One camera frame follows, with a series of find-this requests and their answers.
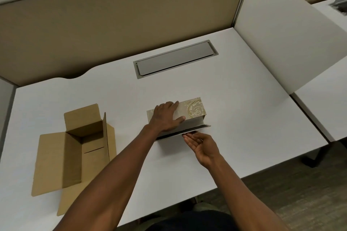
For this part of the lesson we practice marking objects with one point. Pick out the person's left hand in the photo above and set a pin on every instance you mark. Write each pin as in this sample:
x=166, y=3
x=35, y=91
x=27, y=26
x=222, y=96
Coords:
x=164, y=118

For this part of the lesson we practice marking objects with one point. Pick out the beige fabric partition panel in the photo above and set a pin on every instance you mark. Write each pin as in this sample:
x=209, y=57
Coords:
x=108, y=27

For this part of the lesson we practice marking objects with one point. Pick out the person's right thumb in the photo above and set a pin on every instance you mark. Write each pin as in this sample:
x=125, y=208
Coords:
x=196, y=135

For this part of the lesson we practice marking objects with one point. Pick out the person's dark clothing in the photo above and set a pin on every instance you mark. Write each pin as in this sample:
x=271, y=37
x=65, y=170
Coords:
x=189, y=221

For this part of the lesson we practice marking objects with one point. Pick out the white desk divider panel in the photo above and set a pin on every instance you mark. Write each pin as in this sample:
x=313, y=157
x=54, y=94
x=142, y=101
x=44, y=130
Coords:
x=284, y=36

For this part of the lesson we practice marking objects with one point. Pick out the person's left thumb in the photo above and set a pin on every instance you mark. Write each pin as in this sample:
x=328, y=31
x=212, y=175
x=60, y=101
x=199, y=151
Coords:
x=180, y=119

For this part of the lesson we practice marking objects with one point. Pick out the black table leg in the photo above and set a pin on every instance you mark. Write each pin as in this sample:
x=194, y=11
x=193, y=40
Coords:
x=315, y=157

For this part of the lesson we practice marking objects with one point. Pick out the open brown cardboard box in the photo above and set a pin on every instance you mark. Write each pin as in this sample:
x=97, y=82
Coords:
x=73, y=152

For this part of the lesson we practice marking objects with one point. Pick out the gold patterned gift box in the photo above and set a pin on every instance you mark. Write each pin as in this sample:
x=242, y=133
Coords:
x=193, y=111

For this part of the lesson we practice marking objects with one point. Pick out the person's right forearm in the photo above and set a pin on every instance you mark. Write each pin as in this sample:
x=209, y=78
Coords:
x=241, y=198

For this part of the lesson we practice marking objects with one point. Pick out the person's left forearm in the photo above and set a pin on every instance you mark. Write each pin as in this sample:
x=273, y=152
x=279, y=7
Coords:
x=116, y=179

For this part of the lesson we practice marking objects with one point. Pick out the person's right hand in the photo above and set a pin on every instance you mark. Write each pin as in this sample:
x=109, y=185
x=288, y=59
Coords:
x=206, y=151

